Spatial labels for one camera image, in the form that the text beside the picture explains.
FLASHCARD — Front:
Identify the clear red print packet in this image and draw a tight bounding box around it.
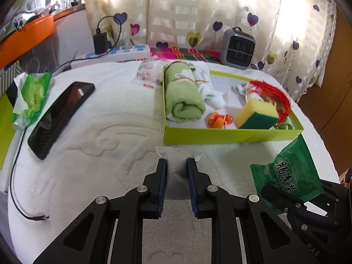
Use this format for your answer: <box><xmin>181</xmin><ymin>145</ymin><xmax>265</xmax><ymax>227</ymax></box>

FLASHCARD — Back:
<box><xmin>130</xmin><ymin>58</ymin><xmax>165</xmax><ymax>87</ymax></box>

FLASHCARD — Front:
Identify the black smartphone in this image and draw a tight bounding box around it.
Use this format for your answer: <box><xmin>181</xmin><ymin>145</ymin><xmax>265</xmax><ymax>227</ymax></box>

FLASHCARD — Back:
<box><xmin>27</xmin><ymin>82</ymin><xmax>96</xmax><ymax>160</ymax></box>

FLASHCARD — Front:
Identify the white plastic bag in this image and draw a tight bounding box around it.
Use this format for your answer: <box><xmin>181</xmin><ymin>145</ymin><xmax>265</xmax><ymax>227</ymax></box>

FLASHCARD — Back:
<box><xmin>5</xmin><ymin>0</ymin><xmax>66</xmax><ymax>25</ymax></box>

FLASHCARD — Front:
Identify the white mint sock bundle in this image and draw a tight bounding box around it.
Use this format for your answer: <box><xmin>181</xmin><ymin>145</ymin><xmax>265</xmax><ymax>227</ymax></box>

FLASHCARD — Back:
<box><xmin>233</xmin><ymin>82</ymin><xmax>264</xmax><ymax>102</ymax></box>
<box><xmin>191</xmin><ymin>64</ymin><xmax>230</xmax><ymax>109</ymax></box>

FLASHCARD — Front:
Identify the black charger adapter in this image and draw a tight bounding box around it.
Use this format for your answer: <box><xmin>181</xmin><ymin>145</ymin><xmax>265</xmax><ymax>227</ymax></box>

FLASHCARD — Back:
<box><xmin>93</xmin><ymin>32</ymin><xmax>109</xmax><ymax>55</ymax></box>

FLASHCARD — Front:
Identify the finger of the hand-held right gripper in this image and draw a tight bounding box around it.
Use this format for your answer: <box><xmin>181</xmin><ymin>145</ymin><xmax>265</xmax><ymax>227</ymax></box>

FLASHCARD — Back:
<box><xmin>261</xmin><ymin>185</ymin><xmax>307</xmax><ymax>218</ymax></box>
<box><xmin>320</xmin><ymin>180</ymin><xmax>348</xmax><ymax>220</ymax></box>

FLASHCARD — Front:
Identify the white power strip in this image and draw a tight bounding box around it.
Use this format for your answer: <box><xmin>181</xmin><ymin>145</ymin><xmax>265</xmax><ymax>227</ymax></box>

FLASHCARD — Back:
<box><xmin>70</xmin><ymin>44</ymin><xmax>151</xmax><ymax>69</ymax></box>

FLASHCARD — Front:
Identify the green towel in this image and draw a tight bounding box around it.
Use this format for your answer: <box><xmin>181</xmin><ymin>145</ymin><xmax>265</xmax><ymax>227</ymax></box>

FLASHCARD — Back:
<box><xmin>164</xmin><ymin>62</ymin><xmax>206</xmax><ymax>123</ymax></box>

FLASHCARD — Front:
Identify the large green yellow sponge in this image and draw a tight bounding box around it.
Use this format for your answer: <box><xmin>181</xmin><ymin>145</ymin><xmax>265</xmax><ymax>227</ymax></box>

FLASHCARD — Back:
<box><xmin>235</xmin><ymin>99</ymin><xmax>279</xmax><ymax>130</ymax></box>

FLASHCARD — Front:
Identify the grey chevron box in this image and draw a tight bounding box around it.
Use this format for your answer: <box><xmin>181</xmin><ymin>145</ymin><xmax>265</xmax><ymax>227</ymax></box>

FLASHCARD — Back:
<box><xmin>0</xmin><ymin>62</ymin><xmax>22</xmax><ymax>95</ymax></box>

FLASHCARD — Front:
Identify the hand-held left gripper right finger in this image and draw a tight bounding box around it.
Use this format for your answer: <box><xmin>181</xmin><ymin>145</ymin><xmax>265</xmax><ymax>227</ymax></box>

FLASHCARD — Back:
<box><xmin>186</xmin><ymin>157</ymin><xmax>299</xmax><ymax>264</ymax></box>

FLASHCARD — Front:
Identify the red tassel knot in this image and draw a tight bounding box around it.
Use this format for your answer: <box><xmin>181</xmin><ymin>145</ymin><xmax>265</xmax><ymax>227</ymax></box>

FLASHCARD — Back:
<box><xmin>245</xmin><ymin>80</ymin><xmax>293</xmax><ymax>128</ymax></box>

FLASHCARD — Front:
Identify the white tissue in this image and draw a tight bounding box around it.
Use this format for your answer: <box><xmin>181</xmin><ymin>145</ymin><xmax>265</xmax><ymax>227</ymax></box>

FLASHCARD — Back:
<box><xmin>155</xmin><ymin>146</ymin><xmax>202</xmax><ymax>200</ymax></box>

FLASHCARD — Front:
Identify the yellow-green carton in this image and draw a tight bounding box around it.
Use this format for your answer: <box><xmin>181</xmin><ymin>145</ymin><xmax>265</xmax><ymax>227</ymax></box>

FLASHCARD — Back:
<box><xmin>0</xmin><ymin>92</ymin><xmax>17</xmax><ymax>171</ymax></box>

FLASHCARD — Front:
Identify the heart print curtain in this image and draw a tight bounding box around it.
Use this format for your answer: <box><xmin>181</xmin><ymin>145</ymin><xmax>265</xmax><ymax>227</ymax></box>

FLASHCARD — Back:
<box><xmin>84</xmin><ymin>0</ymin><xmax>337</xmax><ymax>102</ymax></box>

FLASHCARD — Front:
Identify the green foil packet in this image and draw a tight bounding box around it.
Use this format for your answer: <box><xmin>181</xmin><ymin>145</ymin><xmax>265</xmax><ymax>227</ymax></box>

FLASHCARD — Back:
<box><xmin>250</xmin><ymin>135</ymin><xmax>325</xmax><ymax>215</ymax></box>

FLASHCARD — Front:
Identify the wooden cabinet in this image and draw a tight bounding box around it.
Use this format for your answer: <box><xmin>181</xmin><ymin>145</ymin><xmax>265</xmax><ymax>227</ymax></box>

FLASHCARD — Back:
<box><xmin>297</xmin><ymin>5</ymin><xmax>352</xmax><ymax>176</ymax></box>

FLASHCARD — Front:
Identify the green tissue pack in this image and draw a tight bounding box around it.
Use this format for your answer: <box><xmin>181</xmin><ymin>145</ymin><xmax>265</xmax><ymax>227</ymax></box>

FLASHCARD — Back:
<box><xmin>11</xmin><ymin>72</ymin><xmax>52</xmax><ymax>130</ymax></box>

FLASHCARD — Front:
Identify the yellow-green shallow box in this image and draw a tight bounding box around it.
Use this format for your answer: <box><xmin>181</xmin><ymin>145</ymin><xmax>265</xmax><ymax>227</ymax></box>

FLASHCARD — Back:
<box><xmin>162</xmin><ymin>64</ymin><xmax>304</xmax><ymax>146</ymax></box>

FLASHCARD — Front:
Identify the grey mini heater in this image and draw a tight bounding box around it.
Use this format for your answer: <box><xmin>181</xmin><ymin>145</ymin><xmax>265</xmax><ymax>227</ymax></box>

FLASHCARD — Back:
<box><xmin>219</xmin><ymin>27</ymin><xmax>256</xmax><ymax>68</ymax></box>

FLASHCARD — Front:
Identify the orange plastic toy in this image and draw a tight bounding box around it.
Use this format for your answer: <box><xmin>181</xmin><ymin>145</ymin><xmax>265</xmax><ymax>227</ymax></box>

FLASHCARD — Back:
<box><xmin>207</xmin><ymin>112</ymin><xmax>234</xmax><ymax>129</ymax></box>

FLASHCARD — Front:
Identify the light green cloth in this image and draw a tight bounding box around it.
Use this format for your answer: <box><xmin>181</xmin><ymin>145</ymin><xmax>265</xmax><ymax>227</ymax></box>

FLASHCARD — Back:
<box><xmin>271</xmin><ymin>117</ymin><xmax>299</xmax><ymax>131</ymax></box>

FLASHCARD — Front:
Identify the black charging cable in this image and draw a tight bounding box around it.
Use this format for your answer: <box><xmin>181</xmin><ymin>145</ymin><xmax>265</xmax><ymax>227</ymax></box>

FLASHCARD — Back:
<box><xmin>9</xmin><ymin>16</ymin><xmax>128</xmax><ymax>222</ymax></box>

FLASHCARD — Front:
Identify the pink plaid mat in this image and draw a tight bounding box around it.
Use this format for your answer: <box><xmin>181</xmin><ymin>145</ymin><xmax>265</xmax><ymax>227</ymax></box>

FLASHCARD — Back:
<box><xmin>148</xmin><ymin>47</ymin><xmax>223</xmax><ymax>64</ymax></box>

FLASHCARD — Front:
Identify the orange shelf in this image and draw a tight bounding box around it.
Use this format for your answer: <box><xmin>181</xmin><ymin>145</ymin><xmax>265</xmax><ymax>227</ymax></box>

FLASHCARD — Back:
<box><xmin>0</xmin><ymin>4</ymin><xmax>86</xmax><ymax>69</ymax></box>

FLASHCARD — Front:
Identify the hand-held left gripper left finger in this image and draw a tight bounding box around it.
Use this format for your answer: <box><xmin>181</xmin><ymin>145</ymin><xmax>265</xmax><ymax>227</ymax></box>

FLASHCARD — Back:
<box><xmin>32</xmin><ymin>158</ymin><xmax>168</xmax><ymax>264</ymax></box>

